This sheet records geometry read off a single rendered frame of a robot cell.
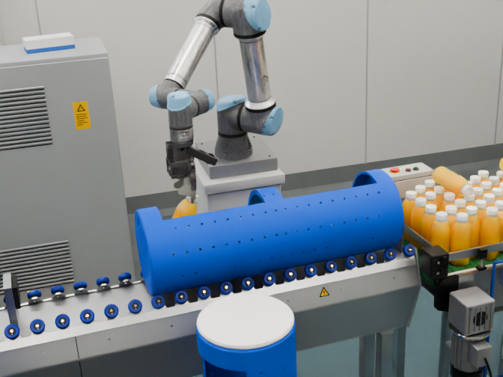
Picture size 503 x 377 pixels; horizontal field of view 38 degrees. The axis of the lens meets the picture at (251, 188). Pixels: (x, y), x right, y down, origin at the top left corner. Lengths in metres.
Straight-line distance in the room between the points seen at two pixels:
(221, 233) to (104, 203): 1.76
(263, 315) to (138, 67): 3.22
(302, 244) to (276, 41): 3.05
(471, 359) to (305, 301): 0.60
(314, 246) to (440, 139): 3.72
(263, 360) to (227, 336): 0.12
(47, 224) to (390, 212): 2.10
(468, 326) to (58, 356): 1.34
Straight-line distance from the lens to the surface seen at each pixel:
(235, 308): 2.14
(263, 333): 2.03
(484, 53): 6.03
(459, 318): 2.58
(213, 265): 2.30
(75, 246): 4.07
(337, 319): 2.61
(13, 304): 2.36
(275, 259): 2.37
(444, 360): 3.39
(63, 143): 3.85
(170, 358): 2.47
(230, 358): 2.01
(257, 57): 2.59
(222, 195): 2.77
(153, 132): 5.21
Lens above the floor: 2.15
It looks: 22 degrees down
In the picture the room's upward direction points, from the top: 3 degrees counter-clockwise
